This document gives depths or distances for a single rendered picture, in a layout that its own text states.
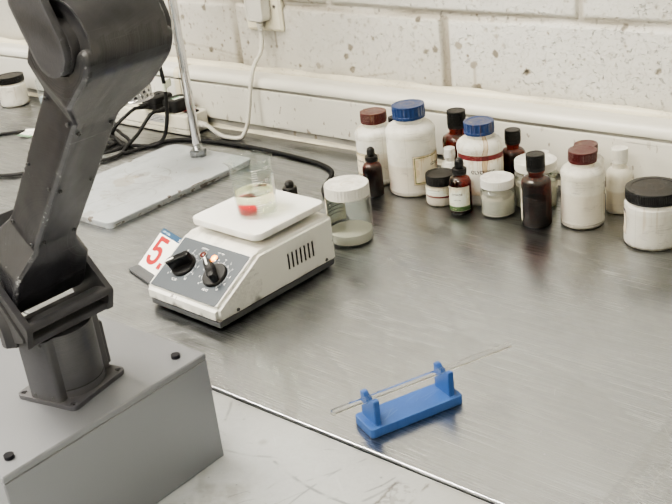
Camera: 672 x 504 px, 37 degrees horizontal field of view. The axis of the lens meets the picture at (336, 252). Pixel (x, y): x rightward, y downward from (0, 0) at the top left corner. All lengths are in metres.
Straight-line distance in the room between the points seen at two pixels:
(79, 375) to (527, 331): 0.48
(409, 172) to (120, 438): 0.72
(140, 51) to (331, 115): 1.05
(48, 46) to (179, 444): 0.40
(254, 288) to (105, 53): 0.58
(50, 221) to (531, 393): 0.48
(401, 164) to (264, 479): 0.65
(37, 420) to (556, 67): 0.90
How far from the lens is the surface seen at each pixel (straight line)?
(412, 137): 1.41
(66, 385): 0.85
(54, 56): 0.63
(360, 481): 0.88
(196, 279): 1.17
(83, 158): 0.72
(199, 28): 1.91
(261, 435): 0.95
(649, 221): 1.23
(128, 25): 0.63
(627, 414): 0.95
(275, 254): 1.17
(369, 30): 1.63
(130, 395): 0.84
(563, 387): 0.98
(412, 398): 0.96
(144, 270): 1.32
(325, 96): 1.67
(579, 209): 1.30
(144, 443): 0.86
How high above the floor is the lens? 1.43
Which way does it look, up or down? 24 degrees down
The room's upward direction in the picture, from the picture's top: 7 degrees counter-clockwise
